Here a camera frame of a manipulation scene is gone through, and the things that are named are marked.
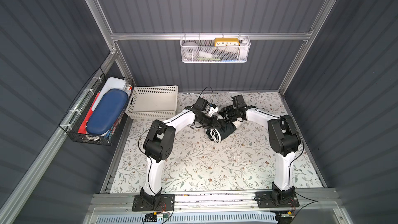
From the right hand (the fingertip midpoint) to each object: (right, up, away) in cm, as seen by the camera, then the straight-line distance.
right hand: (223, 111), depth 100 cm
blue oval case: (-56, +1, -33) cm, 65 cm away
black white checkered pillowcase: (-5, -13, -12) cm, 18 cm away
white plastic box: (-60, +15, -22) cm, 66 cm away
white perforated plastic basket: (-51, +7, +15) cm, 53 cm away
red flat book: (-65, -6, -35) cm, 74 cm away
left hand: (-2, -10, -10) cm, 14 cm away
